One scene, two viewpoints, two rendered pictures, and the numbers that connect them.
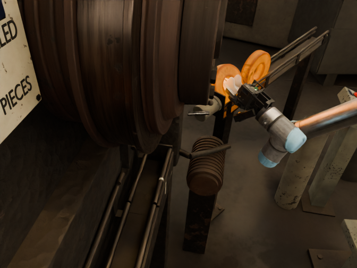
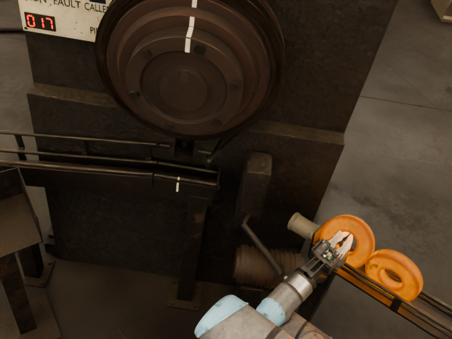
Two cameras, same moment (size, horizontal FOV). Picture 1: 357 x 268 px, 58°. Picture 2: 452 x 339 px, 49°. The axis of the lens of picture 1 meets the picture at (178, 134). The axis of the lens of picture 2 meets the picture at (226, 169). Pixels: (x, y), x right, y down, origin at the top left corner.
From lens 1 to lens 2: 124 cm
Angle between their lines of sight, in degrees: 58
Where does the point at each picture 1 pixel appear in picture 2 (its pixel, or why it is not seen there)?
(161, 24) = (119, 45)
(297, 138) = (264, 307)
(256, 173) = not seen: outside the picture
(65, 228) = (94, 103)
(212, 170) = (245, 259)
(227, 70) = (356, 229)
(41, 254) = (79, 97)
